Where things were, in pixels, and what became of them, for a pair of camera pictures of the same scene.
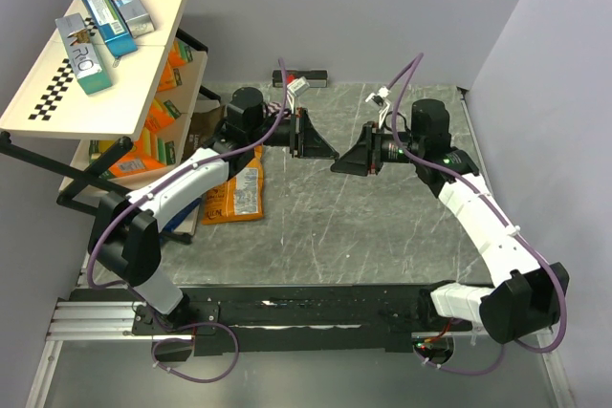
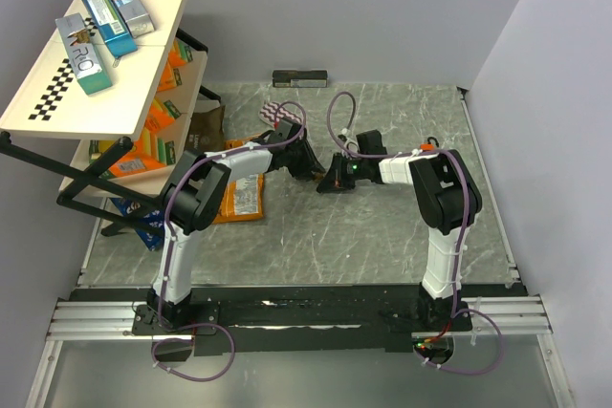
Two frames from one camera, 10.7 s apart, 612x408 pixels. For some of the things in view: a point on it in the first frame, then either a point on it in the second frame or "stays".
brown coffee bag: [202, 125] stays
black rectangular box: [315, 77] stays
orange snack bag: [240, 198] stays
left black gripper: [308, 143] → [310, 164]
